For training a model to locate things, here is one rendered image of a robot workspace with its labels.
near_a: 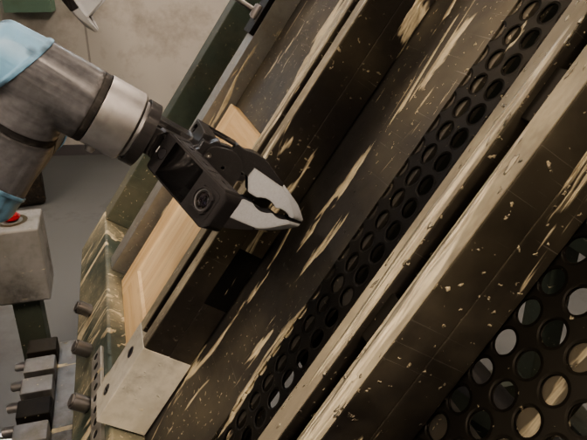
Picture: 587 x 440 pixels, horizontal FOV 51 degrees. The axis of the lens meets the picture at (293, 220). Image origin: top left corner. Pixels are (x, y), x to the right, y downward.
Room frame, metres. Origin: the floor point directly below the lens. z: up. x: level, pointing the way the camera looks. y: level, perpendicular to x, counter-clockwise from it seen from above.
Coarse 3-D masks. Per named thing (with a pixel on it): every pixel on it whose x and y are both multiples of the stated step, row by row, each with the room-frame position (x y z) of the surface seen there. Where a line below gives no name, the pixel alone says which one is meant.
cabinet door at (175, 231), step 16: (240, 112) 1.07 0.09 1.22; (224, 128) 1.05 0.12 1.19; (240, 128) 0.99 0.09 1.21; (240, 144) 0.94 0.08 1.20; (176, 208) 1.02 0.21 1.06; (160, 224) 1.04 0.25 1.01; (176, 224) 0.98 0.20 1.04; (192, 224) 0.92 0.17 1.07; (160, 240) 1.00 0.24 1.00; (176, 240) 0.93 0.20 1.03; (192, 240) 0.88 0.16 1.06; (144, 256) 1.02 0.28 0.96; (160, 256) 0.96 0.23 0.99; (176, 256) 0.89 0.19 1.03; (128, 272) 1.04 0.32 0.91; (144, 272) 0.97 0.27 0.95; (160, 272) 0.91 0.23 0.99; (128, 288) 0.98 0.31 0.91; (144, 288) 0.93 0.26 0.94; (160, 288) 0.87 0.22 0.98; (128, 304) 0.94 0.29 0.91; (144, 304) 0.88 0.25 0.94; (128, 320) 0.89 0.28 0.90; (128, 336) 0.85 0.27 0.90
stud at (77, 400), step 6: (72, 396) 0.72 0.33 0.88; (78, 396) 0.72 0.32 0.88; (84, 396) 0.73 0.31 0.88; (72, 402) 0.71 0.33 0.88; (78, 402) 0.72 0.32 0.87; (84, 402) 0.72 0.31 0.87; (90, 402) 0.72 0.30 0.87; (72, 408) 0.71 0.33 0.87; (78, 408) 0.71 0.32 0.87; (84, 408) 0.72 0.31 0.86
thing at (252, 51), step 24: (288, 0) 1.17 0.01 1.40; (264, 24) 1.16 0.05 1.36; (240, 48) 1.18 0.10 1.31; (264, 48) 1.16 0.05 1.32; (240, 72) 1.15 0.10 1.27; (216, 96) 1.14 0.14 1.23; (240, 96) 1.15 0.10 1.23; (216, 120) 1.13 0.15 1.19; (168, 192) 1.10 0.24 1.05; (144, 216) 1.09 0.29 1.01; (144, 240) 1.09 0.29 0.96; (120, 264) 1.08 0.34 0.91
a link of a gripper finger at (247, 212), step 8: (248, 200) 0.62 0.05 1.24; (240, 208) 0.62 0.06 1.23; (248, 208) 0.62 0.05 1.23; (256, 208) 0.62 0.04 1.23; (264, 208) 0.64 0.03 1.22; (232, 216) 0.62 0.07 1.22; (240, 216) 0.62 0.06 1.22; (248, 216) 0.62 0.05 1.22; (256, 216) 0.62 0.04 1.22; (264, 216) 0.63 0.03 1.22; (272, 216) 0.63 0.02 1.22; (280, 216) 0.64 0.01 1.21; (248, 224) 0.62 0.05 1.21; (256, 224) 0.62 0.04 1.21; (264, 224) 0.63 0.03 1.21; (272, 224) 0.63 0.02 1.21; (280, 224) 0.63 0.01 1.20; (288, 224) 0.63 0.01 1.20; (296, 224) 0.64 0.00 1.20
